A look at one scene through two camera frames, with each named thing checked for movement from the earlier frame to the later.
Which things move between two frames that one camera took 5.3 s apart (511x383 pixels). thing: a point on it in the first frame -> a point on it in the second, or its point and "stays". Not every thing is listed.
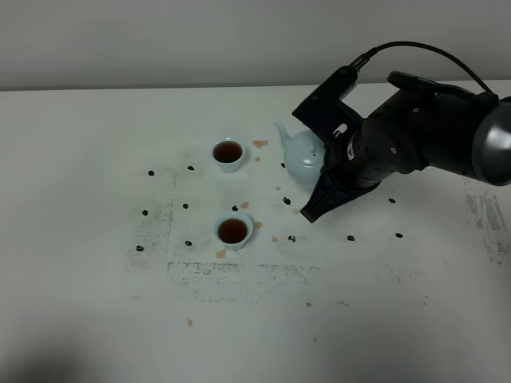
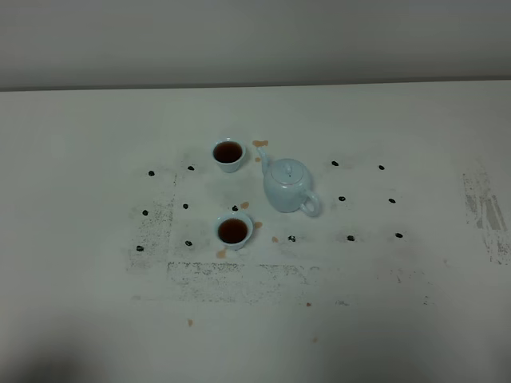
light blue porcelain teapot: x=304 y=154 -> x=286 y=185
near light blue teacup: x=233 y=230 stays
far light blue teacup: x=228 y=153 stays
